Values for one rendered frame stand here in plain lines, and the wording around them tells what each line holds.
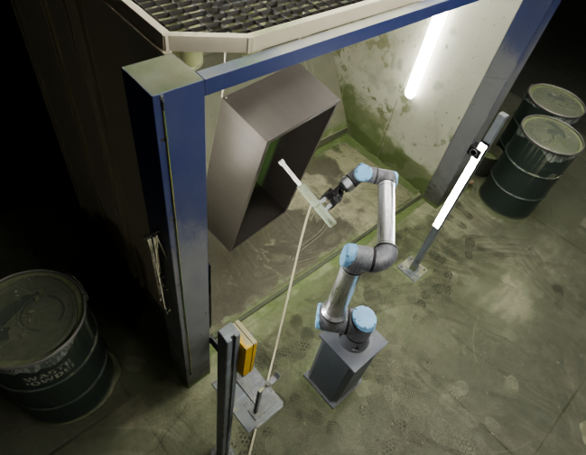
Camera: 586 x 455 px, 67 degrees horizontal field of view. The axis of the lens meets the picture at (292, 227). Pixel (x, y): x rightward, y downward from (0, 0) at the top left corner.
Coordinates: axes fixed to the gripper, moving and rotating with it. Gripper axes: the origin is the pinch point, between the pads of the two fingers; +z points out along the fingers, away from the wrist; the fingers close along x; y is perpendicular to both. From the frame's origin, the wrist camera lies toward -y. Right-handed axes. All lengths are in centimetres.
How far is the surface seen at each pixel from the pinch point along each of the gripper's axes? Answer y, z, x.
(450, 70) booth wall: 120, -158, -17
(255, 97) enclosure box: 1, -13, 70
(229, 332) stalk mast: -105, 52, 18
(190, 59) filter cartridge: 94, 1, 117
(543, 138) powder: 124, -197, -120
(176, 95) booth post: -105, 12, 87
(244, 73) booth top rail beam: -92, -8, 79
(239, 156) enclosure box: 5, 15, 51
